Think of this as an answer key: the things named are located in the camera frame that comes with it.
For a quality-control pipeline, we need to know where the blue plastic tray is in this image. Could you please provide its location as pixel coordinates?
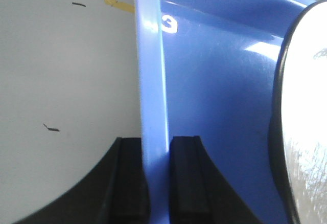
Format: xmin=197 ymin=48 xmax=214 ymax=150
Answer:
xmin=135 ymin=0 xmax=314 ymax=223

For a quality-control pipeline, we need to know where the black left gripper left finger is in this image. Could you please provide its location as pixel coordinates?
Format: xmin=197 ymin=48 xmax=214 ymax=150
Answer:
xmin=19 ymin=138 xmax=150 ymax=223

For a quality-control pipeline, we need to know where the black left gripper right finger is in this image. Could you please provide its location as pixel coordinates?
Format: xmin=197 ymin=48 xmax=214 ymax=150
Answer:
xmin=169 ymin=136 xmax=260 ymax=223

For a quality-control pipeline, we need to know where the yellow tape strip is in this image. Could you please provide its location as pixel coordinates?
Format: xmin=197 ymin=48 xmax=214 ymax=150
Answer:
xmin=104 ymin=0 xmax=135 ymax=13

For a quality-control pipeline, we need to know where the beige plate with black rim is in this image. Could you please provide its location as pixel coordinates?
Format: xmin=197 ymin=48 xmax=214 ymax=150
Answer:
xmin=269 ymin=1 xmax=326 ymax=223

